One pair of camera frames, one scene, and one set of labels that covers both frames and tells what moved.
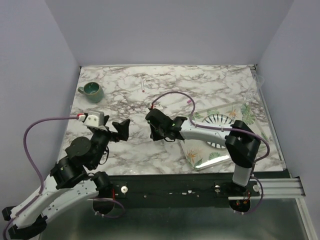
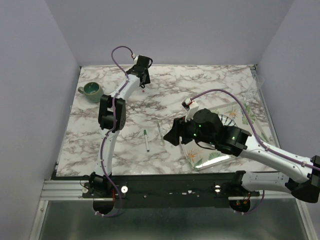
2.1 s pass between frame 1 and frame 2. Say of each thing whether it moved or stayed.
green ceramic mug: stayed
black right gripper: moved
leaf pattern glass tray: stayed
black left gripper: moved
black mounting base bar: stayed
